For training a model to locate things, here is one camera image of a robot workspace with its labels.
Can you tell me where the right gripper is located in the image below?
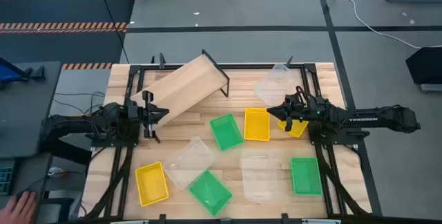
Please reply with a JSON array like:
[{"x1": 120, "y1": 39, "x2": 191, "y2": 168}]
[{"x1": 267, "y1": 94, "x2": 314, "y2": 132}]

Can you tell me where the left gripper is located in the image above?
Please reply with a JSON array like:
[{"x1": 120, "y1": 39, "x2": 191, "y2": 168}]
[{"x1": 137, "y1": 91, "x2": 171, "y2": 139}]

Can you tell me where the yellow plastic basket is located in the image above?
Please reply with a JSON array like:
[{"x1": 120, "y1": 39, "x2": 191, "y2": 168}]
[
  {"x1": 134, "y1": 161, "x2": 171, "y2": 207},
  {"x1": 243, "y1": 107, "x2": 271, "y2": 142},
  {"x1": 278, "y1": 118, "x2": 309, "y2": 138}
]

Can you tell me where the clear plastic basket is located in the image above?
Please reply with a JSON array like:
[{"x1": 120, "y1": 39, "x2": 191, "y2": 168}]
[
  {"x1": 254, "y1": 63, "x2": 298, "y2": 107},
  {"x1": 162, "y1": 136, "x2": 217, "y2": 189},
  {"x1": 240, "y1": 151, "x2": 280, "y2": 203}
]

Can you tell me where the green plastic basket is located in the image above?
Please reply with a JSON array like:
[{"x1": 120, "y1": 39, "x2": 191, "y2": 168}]
[
  {"x1": 188, "y1": 169, "x2": 233, "y2": 217},
  {"x1": 290, "y1": 156, "x2": 323, "y2": 196},
  {"x1": 209, "y1": 113, "x2": 245, "y2": 151}
]

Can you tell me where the silver drink can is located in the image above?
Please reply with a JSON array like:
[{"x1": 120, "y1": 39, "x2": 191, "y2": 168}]
[{"x1": 47, "y1": 166, "x2": 66, "y2": 178}]

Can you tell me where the black desk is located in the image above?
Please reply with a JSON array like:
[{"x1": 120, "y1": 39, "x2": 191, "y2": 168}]
[{"x1": 0, "y1": 60, "x2": 63, "y2": 159}]

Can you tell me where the black cabinet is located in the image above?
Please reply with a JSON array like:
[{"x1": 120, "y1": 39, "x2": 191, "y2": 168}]
[{"x1": 405, "y1": 46, "x2": 442, "y2": 94}]

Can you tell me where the computer monitor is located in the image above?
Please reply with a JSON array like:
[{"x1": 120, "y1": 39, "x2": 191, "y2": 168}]
[{"x1": 0, "y1": 57, "x2": 46, "y2": 88}]

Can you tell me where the backlit keyboard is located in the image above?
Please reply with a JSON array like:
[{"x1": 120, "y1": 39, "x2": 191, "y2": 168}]
[{"x1": 0, "y1": 165, "x2": 15, "y2": 197}]

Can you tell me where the person's hand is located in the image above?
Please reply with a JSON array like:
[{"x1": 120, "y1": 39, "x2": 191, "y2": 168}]
[{"x1": 0, "y1": 191, "x2": 38, "y2": 224}]

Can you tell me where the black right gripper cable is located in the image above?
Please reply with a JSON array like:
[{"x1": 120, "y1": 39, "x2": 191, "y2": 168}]
[{"x1": 295, "y1": 85, "x2": 314, "y2": 101}]

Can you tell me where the wooden shelf with black frame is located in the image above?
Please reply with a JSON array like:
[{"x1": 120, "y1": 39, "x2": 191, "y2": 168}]
[{"x1": 130, "y1": 48, "x2": 231, "y2": 144}]

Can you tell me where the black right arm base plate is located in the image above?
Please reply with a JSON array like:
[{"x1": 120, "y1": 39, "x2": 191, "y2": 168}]
[{"x1": 308, "y1": 118, "x2": 370, "y2": 146}]

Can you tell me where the black aluminium table frame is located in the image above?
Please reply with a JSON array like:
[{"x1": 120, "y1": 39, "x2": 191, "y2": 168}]
[{"x1": 82, "y1": 54, "x2": 383, "y2": 224}]

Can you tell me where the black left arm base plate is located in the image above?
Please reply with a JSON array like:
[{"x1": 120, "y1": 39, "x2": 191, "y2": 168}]
[{"x1": 86, "y1": 119, "x2": 140, "y2": 148}]

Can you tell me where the thin black desk cable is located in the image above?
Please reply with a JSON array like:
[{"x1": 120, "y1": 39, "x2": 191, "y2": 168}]
[{"x1": 51, "y1": 91, "x2": 106, "y2": 114}]

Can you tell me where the long black floor cable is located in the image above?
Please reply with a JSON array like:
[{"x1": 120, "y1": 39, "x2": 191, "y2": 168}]
[{"x1": 93, "y1": 0, "x2": 131, "y2": 64}]

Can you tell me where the white floor cable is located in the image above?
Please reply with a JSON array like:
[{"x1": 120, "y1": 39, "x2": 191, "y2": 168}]
[{"x1": 333, "y1": 0, "x2": 423, "y2": 50}]

